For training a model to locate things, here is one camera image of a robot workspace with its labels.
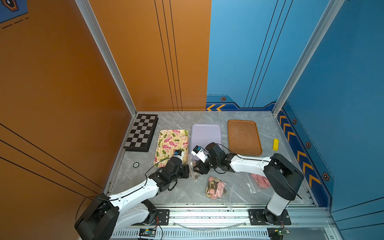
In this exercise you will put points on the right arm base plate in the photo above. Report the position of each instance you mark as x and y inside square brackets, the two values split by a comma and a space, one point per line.
[259, 217]

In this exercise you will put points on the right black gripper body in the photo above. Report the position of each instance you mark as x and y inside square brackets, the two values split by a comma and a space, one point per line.
[214, 163]

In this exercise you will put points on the ziploc bag of beige cookies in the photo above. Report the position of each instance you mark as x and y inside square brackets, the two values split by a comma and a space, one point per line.
[192, 162]

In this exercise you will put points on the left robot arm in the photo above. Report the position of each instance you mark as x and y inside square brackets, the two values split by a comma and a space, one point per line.
[106, 215]

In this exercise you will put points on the black white chessboard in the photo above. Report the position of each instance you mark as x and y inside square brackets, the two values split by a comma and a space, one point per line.
[141, 134]

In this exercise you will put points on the right green circuit board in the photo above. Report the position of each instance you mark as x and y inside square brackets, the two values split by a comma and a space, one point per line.
[277, 234]

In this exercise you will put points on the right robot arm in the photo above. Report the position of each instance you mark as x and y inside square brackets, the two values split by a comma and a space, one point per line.
[284, 177]

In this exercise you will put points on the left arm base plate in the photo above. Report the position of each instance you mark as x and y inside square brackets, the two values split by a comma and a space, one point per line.
[159, 217]

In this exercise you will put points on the green circuit board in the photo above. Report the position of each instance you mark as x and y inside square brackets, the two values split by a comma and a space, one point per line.
[147, 233]
[277, 234]

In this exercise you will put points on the ziploc bag of pink cookies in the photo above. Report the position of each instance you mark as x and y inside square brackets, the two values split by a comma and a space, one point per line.
[256, 182]

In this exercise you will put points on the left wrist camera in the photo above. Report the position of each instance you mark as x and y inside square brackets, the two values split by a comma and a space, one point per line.
[179, 154]

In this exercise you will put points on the brown plastic tray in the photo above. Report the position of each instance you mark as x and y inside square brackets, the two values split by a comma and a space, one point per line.
[244, 138]

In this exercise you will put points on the lavender plastic tray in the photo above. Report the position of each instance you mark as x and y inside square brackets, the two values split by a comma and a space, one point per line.
[204, 134]

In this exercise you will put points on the floral pattern tray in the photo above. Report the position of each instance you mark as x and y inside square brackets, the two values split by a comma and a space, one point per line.
[168, 142]

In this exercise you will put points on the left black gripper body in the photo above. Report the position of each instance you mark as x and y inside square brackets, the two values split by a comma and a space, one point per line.
[182, 173]

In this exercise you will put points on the left green circuit board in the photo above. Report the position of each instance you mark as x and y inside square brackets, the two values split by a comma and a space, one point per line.
[147, 233]

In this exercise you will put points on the yellow rectangular block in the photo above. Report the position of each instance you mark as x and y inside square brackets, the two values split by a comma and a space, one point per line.
[276, 145]

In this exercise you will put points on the ziploc bag of mixed cookies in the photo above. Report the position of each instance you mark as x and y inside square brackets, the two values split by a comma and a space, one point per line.
[220, 192]

